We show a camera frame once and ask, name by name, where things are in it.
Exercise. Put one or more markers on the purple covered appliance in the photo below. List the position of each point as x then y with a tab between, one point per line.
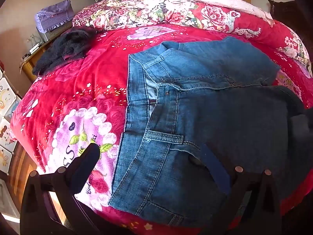
55	14

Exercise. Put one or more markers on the blue denim pants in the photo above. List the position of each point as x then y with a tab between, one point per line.
195	117

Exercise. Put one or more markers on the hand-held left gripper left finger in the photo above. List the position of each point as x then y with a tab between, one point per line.
84	160

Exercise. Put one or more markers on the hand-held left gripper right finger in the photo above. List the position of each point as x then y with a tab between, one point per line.
215	169

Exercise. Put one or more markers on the wooden side desk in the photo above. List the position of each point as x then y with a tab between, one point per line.
31	58

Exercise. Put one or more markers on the cartoon panel storage cabinet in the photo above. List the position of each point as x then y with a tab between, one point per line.
6	117

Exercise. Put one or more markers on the dark wooden furniture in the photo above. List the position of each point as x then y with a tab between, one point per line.
286	11

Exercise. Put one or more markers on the black fuzzy garment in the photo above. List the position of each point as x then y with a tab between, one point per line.
63	50

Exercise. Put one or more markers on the floral patterned quilt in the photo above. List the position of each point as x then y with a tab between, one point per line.
137	12

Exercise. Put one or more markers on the red floral bed blanket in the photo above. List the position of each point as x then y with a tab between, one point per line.
80	88

